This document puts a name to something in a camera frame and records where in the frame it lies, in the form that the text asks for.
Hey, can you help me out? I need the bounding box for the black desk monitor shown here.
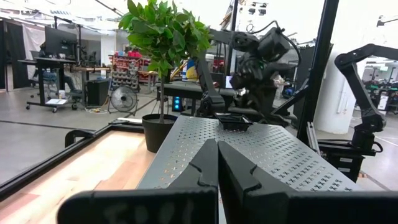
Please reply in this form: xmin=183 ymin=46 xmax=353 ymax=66
xmin=44 ymin=26 xmax=78 ymax=58

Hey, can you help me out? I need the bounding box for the black floor fan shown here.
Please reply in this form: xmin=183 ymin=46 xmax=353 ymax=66
xmin=109 ymin=85 xmax=138 ymax=113

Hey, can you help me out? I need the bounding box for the black small square plate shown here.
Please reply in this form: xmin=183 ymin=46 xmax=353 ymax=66
xmin=213 ymin=111 xmax=254 ymax=132

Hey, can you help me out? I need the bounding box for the black work table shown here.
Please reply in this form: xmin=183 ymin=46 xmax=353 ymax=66
xmin=155 ymin=82 xmax=237 ymax=116

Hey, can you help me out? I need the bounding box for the black plant pot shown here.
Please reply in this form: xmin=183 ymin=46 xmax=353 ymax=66
xmin=141 ymin=113 xmax=178 ymax=154

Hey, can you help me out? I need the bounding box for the black rolling desk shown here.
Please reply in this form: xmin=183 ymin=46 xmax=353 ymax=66
xmin=17 ymin=57 xmax=78 ymax=113

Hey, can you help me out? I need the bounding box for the black vertical frame post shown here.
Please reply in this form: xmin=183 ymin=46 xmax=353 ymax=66
xmin=296 ymin=0 xmax=340 ymax=147

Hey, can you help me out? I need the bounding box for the blue lit computer case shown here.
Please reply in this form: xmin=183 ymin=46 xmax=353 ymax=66
xmin=172 ymin=95 xmax=183 ymax=112

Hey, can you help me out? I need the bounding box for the green leafy plant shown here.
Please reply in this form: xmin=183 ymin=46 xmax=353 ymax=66
xmin=118 ymin=0 xmax=213 ymax=124

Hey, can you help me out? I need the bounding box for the grey perforated metal shelf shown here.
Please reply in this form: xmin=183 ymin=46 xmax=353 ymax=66
xmin=136 ymin=114 xmax=363 ymax=192

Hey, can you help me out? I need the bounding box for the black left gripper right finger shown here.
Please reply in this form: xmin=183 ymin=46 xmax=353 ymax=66
xmin=217 ymin=140 xmax=398 ymax=224

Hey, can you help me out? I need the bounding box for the red parts drawer rack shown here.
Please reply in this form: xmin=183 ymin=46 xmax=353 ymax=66
xmin=110 ymin=51 xmax=150 ymax=91

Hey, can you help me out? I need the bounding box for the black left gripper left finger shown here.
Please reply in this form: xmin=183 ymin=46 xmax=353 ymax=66
xmin=57 ymin=138 xmax=220 ymax=224

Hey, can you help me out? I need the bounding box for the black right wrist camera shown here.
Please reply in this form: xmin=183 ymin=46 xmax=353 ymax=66
xmin=257 ymin=27 xmax=292 ymax=62

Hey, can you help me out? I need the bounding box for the black aluminium table frame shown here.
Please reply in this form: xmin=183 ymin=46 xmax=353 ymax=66
xmin=0 ymin=119 xmax=146 ymax=202

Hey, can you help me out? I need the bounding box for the black computer tower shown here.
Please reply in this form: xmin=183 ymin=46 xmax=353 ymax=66
xmin=86 ymin=79 xmax=110 ymax=107

